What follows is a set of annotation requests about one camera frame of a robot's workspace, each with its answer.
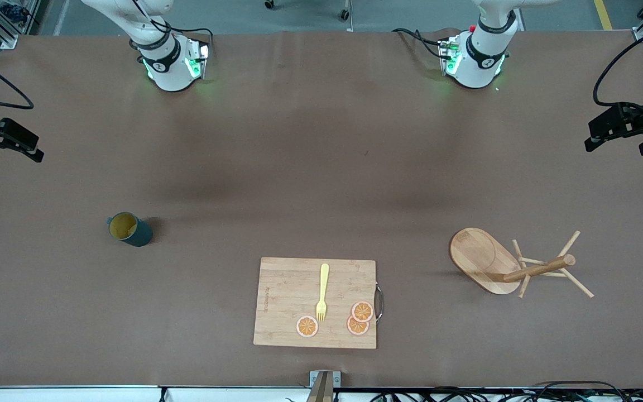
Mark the dark teal mug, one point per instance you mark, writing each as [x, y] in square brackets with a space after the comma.
[137, 234]

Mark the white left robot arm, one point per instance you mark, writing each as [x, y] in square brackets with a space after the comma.
[480, 61]

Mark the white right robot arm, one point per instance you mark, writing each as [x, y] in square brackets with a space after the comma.
[168, 70]

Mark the wooden mug tree rack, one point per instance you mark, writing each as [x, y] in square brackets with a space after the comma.
[475, 254]

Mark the white shelf board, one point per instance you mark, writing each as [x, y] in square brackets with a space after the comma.
[76, 395]

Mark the caster wheel with pole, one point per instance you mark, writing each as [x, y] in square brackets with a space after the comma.
[345, 14]

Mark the orange slice toy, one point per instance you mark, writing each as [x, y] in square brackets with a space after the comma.
[362, 310]
[356, 328]
[307, 326]

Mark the bamboo cutting board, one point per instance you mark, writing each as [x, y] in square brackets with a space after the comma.
[288, 290]

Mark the yellow plastic fork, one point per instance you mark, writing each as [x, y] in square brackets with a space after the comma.
[324, 279]

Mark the metal mounting bracket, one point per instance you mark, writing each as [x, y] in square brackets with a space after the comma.
[337, 378]

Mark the aluminium camera post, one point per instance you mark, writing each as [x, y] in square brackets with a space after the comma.
[320, 391]

